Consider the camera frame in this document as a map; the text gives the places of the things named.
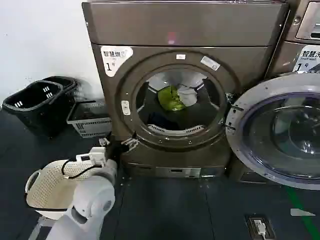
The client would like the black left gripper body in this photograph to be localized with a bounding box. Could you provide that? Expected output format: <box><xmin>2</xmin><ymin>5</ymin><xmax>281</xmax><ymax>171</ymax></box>
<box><xmin>106</xmin><ymin>141</ymin><xmax>129</xmax><ymax>164</ymax></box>

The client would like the green cloth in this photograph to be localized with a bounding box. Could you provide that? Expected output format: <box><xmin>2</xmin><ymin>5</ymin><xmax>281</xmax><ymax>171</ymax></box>
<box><xmin>156</xmin><ymin>85</ymin><xmax>187</xmax><ymax>112</ymax></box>

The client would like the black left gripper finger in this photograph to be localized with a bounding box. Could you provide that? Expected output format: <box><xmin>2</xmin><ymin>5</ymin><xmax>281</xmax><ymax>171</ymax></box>
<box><xmin>98</xmin><ymin>132</ymin><xmax>113</xmax><ymax>148</ymax></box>
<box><xmin>121</xmin><ymin>131</ymin><xmax>140</xmax><ymax>153</ymax></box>

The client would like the grey slotted plastic crate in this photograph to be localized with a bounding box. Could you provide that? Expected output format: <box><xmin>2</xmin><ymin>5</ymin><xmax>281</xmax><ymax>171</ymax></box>
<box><xmin>66</xmin><ymin>100</ymin><xmax>113</xmax><ymax>139</ymax></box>

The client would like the round glass dryer door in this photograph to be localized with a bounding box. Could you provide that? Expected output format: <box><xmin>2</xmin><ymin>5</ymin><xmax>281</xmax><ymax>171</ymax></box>
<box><xmin>224</xmin><ymin>72</ymin><xmax>320</xmax><ymax>191</ymax></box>

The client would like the floor socket box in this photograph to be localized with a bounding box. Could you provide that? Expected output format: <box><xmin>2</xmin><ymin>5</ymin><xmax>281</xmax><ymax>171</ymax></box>
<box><xmin>244</xmin><ymin>214</ymin><xmax>276</xmax><ymax>240</ymax></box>

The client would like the white cloth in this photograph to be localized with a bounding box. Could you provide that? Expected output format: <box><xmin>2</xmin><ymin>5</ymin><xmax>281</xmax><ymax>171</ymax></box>
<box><xmin>177</xmin><ymin>84</ymin><xmax>199</xmax><ymax>106</ymax></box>

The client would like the white plug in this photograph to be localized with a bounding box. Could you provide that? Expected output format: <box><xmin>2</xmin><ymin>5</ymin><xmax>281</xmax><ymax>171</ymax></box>
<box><xmin>251</xmin><ymin>218</ymin><xmax>267</xmax><ymax>236</ymax></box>

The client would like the grey dryer with closed panel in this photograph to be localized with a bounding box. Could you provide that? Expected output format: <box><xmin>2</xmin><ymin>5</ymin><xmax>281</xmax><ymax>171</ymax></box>
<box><xmin>234</xmin><ymin>0</ymin><xmax>320</xmax><ymax>186</ymax></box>

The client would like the large black plastic basket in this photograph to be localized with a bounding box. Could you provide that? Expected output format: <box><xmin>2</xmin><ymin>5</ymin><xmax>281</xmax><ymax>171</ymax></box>
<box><xmin>2</xmin><ymin>80</ymin><xmax>65</xmax><ymax>139</ymax></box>

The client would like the grey dryer with open drum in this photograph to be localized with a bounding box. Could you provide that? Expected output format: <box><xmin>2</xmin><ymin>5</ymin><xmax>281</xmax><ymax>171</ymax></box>
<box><xmin>81</xmin><ymin>1</ymin><xmax>291</xmax><ymax>179</ymax></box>

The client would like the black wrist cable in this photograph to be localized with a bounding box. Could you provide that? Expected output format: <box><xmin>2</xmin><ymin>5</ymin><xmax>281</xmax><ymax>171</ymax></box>
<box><xmin>61</xmin><ymin>158</ymin><xmax>101</xmax><ymax>180</ymax></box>

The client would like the dark blue cloth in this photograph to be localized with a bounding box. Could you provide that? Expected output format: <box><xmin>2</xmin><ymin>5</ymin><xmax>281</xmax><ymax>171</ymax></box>
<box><xmin>147</xmin><ymin>111</ymin><xmax>181</xmax><ymax>131</ymax></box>

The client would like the white perforated laundry basket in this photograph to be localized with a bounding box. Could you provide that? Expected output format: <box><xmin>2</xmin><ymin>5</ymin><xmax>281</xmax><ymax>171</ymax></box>
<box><xmin>24</xmin><ymin>158</ymin><xmax>85</xmax><ymax>221</ymax></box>

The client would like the white number label sticker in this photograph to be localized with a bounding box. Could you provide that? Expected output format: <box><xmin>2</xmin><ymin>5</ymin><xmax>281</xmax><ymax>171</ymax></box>
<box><xmin>293</xmin><ymin>44</ymin><xmax>320</xmax><ymax>74</ymax></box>
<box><xmin>100</xmin><ymin>45</ymin><xmax>134</xmax><ymax>78</ymax></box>

